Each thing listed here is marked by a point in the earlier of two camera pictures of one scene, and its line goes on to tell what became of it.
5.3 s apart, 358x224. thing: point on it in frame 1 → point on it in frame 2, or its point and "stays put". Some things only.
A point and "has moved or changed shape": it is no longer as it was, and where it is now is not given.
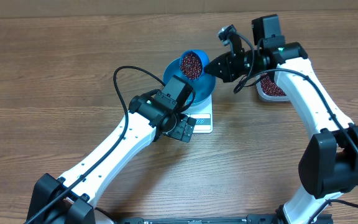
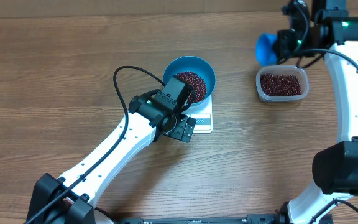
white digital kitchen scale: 204,117 stays put
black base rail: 248,219 stays put
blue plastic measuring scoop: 192,63 has moved or changed shape
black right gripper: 229,63 → 283,48
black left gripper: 184,129 stays put
